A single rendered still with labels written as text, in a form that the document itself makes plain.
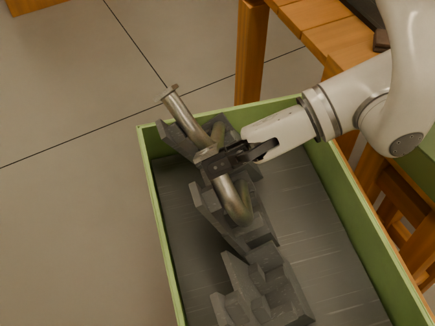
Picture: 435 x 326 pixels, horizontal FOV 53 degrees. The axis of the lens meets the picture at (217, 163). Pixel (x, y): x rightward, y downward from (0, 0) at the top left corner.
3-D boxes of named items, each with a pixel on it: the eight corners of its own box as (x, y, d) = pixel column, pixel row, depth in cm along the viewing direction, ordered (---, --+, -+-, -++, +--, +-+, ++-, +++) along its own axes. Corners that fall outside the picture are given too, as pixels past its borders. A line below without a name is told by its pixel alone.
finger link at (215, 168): (240, 142, 65) (200, 161, 66) (240, 145, 62) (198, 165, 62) (249, 161, 65) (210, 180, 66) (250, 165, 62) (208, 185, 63)
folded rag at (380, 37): (408, 40, 126) (412, 32, 124) (408, 57, 122) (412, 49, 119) (373, 35, 128) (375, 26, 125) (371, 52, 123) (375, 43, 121)
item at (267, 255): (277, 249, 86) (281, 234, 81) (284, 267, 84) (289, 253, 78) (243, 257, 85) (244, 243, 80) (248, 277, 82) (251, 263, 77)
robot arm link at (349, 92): (347, 149, 64) (322, 110, 70) (432, 110, 63) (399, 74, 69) (338, 113, 58) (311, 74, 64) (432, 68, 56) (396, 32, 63)
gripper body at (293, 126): (300, 92, 69) (236, 122, 71) (311, 96, 59) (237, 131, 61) (318, 133, 71) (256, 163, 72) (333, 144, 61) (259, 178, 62)
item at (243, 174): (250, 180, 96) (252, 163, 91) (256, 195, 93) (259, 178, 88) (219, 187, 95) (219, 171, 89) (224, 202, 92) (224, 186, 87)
